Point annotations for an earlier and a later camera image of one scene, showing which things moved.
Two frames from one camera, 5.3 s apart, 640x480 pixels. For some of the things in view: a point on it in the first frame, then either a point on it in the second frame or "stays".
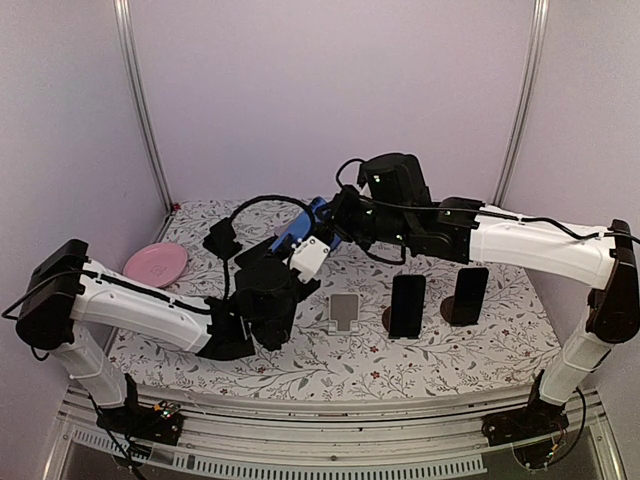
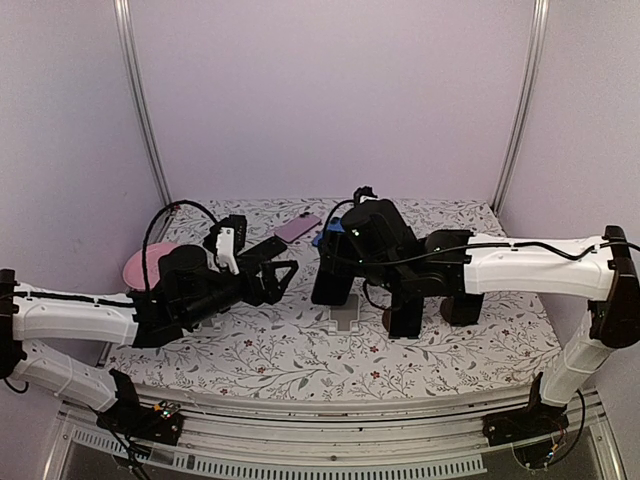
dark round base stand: (386, 319) stays
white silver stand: (344, 314) stays
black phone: (407, 306) stays
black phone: (469, 296) stays
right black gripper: (337, 212) to (336, 248)
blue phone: (301, 227) to (332, 288)
